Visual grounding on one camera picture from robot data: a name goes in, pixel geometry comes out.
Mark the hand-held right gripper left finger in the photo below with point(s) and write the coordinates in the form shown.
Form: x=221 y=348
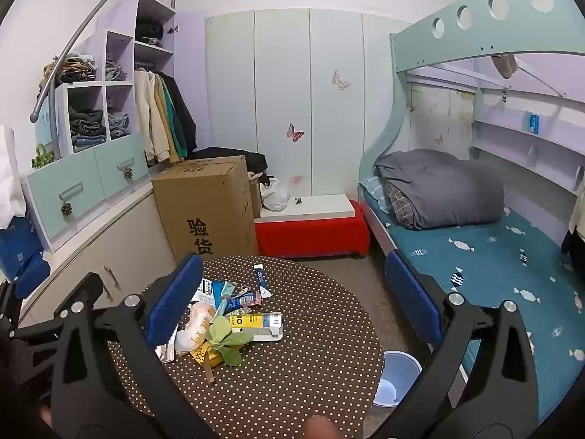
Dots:
x=173 y=302

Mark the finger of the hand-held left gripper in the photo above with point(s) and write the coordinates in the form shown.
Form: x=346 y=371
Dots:
x=34 y=275

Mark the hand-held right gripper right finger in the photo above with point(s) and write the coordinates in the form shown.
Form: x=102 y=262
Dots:
x=413 y=297

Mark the cream pouch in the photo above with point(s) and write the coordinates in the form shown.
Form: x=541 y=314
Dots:
x=194 y=324

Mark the white green carton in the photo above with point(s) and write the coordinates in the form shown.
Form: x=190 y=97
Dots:
x=208 y=290

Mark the white foil wrapper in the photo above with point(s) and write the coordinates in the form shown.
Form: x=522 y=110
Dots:
x=167 y=350

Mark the long teal wrapper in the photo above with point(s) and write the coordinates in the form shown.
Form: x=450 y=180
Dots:
x=225 y=299

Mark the yellow ribbon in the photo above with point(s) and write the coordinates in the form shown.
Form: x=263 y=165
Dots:
x=201 y=356

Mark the blue white snack packet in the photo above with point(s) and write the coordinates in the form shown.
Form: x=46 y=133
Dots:
x=237 y=305

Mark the green fabric leaves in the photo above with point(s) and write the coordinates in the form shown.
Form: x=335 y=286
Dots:
x=226 y=340

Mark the light blue trash bin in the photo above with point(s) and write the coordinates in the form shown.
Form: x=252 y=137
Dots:
x=397 y=370

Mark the yellow white medicine box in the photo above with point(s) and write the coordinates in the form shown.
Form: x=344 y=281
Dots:
x=256 y=324

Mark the blue white ointment tube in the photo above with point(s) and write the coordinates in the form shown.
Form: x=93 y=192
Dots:
x=260 y=281

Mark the blue storage box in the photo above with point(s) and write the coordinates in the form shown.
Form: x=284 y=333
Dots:
x=18 y=242

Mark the pine cone ornament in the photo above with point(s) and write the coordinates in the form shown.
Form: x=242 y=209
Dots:
x=128 y=173
x=67 y=209

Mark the blue patterned bed sheet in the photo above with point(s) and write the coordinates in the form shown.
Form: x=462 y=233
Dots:
x=484 y=274

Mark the beige lower cabinet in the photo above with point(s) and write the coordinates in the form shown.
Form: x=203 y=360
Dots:
x=105 y=242

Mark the large cardboard box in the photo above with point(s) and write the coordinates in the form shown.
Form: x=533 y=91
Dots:
x=205 y=210

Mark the blue plaid pillow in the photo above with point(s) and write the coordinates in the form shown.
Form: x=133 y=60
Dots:
x=372 y=192

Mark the grey quilt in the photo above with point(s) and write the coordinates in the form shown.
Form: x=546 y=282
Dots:
x=448 y=187

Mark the green plant ornament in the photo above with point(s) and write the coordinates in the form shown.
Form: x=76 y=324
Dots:
x=43 y=159

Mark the red storage bench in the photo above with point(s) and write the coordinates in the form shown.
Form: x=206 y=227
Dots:
x=311 y=238

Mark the white board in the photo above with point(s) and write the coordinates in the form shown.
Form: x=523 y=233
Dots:
x=320 y=208

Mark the teal drawer cabinet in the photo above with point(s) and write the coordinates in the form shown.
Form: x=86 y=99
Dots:
x=109 y=169

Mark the small cardboard box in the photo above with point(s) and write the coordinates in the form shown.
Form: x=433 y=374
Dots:
x=255 y=199

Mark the brown polka dot table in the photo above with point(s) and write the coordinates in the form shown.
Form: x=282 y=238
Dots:
x=297 y=375

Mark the white plastic bag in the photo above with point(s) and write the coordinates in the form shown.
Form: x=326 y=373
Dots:
x=274 y=196

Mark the pink cloth item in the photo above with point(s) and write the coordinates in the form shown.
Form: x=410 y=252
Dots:
x=258 y=177

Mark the yellow garment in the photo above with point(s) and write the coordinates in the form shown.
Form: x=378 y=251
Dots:
x=171 y=146

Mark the dark folded clothes pile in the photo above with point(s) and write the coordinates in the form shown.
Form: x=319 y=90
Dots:
x=87 y=125

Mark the black cloth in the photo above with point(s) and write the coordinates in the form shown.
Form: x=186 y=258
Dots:
x=253 y=161

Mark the pale pink butterfly sticker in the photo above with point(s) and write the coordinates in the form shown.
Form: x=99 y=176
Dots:
x=297 y=179

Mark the folded jeans pile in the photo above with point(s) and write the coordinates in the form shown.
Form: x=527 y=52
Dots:
x=119 y=125

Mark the black jacket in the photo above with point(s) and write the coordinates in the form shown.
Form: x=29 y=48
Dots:
x=185 y=119

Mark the cream jacket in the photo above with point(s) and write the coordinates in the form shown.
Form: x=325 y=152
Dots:
x=151 y=119

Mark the green garment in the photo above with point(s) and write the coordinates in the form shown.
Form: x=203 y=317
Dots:
x=176 y=114

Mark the dark pink butterfly sticker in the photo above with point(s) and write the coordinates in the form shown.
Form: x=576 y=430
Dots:
x=295 y=133

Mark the olive folded clothes pile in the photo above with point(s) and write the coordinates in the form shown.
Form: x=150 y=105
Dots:
x=73 y=71

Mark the small blue box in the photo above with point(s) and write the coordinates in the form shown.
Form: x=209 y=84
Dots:
x=532 y=122

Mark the grey folded clothes pile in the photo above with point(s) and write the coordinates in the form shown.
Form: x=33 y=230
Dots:
x=114 y=72

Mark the beige butterfly sticker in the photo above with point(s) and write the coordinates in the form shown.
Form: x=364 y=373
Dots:
x=340 y=81

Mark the purple white shelf unit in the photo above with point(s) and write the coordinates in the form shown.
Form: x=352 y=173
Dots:
x=119 y=43

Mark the beige hanging pouch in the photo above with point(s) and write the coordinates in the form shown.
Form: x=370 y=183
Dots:
x=505 y=66

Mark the white wardrobe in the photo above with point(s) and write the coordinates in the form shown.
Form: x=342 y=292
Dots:
x=283 y=77

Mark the black cap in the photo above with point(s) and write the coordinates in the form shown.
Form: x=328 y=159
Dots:
x=148 y=32

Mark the curved metal rail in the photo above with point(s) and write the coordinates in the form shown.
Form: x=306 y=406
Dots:
x=55 y=119

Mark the teal bunk bed frame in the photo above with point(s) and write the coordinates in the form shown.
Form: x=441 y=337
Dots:
x=411 y=50

